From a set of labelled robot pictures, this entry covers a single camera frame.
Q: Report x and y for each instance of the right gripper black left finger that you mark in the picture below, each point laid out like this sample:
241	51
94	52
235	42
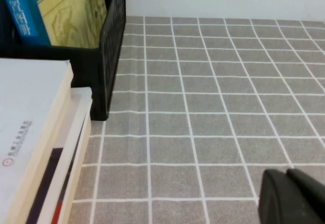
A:
279	203

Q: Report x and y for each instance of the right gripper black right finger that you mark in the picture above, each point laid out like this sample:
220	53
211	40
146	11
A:
314	191

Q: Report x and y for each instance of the white self-driving vehicle book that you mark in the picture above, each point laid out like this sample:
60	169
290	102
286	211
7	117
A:
25	102

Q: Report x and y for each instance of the Billion Dollar Brand Club book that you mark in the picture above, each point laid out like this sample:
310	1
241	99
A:
76	122

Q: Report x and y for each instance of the black mesh plastic book stand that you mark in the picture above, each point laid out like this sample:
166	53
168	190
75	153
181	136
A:
109	56

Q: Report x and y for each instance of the grey checked tablecloth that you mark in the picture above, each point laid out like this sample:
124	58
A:
203	107

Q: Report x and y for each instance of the blue mechanical design handbook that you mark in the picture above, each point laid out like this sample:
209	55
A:
28	13

